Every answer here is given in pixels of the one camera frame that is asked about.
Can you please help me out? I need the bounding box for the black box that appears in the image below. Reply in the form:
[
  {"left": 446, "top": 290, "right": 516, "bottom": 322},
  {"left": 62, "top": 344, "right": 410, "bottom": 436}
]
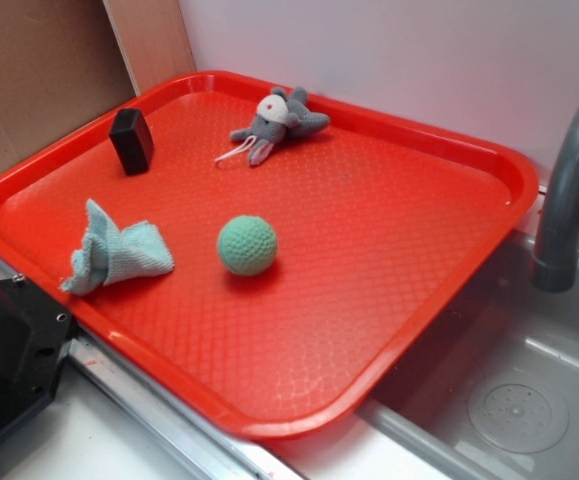
[{"left": 109, "top": 108, "right": 155, "bottom": 176}]

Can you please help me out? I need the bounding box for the red plastic tray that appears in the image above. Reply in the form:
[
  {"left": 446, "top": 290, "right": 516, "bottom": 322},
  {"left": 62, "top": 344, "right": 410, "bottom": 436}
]
[{"left": 0, "top": 72, "right": 538, "bottom": 439}]

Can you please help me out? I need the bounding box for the green dimpled ball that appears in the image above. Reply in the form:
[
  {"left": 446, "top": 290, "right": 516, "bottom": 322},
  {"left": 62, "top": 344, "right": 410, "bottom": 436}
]
[{"left": 217, "top": 215, "right": 278, "bottom": 277}]

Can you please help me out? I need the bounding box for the grey plush toy animal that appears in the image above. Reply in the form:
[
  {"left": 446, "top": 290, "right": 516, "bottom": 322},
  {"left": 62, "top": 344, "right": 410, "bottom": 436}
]
[{"left": 214, "top": 86, "right": 331, "bottom": 167}]

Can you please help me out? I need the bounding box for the light blue cloth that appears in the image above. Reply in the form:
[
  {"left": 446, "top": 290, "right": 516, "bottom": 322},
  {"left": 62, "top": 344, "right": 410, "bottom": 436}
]
[{"left": 60, "top": 199, "right": 175, "bottom": 296}]

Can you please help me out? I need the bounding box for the grey sink basin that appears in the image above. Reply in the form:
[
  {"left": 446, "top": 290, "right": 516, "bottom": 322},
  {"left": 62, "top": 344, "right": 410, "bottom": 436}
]
[{"left": 358, "top": 233, "right": 579, "bottom": 479}]

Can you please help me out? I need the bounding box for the grey faucet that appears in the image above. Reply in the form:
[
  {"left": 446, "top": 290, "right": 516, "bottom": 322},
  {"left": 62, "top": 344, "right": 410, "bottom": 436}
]
[{"left": 530, "top": 107, "right": 579, "bottom": 293}]

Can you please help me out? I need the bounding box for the sink drain cover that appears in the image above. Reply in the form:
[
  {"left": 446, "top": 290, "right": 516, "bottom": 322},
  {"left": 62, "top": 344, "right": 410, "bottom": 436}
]
[{"left": 467, "top": 380, "right": 569, "bottom": 454}]

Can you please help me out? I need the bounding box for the brown cardboard panel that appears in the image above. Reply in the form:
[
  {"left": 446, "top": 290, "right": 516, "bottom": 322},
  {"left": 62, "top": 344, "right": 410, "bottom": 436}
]
[{"left": 0, "top": 1, "right": 134, "bottom": 173}]

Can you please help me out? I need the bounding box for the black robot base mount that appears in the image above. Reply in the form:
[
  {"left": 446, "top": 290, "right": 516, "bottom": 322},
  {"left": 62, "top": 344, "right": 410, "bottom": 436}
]
[{"left": 0, "top": 275, "right": 75, "bottom": 441}]

